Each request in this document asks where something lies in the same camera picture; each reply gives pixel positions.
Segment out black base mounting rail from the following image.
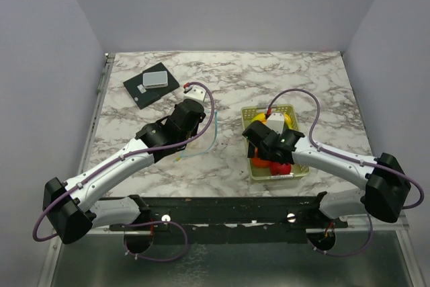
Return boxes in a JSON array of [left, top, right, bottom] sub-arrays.
[[110, 194, 347, 244]]

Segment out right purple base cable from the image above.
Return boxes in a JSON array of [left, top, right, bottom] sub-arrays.
[[312, 212, 373, 257]]

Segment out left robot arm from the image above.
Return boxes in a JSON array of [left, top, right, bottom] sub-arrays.
[[42, 99, 206, 244]]

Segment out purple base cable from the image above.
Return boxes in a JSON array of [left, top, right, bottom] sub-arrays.
[[124, 219, 189, 263], [312, 212, 373, 257]]

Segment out red toy apple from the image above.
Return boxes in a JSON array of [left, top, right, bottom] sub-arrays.
[[269, 162, 292, 176]]

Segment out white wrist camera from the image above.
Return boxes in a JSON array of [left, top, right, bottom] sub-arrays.
[[265, 112, 286, 134], [183, 83, 207, 104]]

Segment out small white device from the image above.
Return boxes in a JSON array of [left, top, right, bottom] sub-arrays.
[[142, 71, 168, 89]]

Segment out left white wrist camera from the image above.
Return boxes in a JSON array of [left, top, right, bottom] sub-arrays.
[[183, 83, 207, 104]]

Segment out orange toy orange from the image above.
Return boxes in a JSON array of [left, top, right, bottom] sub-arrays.
[[251, 157, 270, 168]]

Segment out black flat box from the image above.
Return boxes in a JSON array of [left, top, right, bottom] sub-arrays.
[[123, 63, 179, 110]]

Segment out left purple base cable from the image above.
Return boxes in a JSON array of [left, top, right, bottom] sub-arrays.
[[124, 219, 189, 263]]

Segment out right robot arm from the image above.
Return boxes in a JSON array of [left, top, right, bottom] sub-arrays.
[[243, 121, 411, 227]]

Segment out clear zip top bag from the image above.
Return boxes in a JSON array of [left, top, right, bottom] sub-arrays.
[[174, 111, 218, 162]]

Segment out yellow toy banana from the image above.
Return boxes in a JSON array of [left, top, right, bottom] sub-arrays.
[[251, 112, 293, 130]]

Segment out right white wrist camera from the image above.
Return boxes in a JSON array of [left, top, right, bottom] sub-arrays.
[[265, 112, 286, 134]]

